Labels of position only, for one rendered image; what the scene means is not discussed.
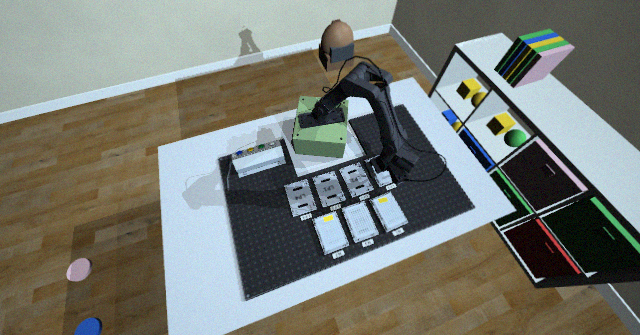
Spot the white lid park plate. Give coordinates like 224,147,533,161
339,163,374,198

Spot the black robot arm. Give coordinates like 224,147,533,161
298,61,419,184

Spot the white control panel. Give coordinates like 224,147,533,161
227,140,286,191

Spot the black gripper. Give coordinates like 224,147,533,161
365,154,395,178

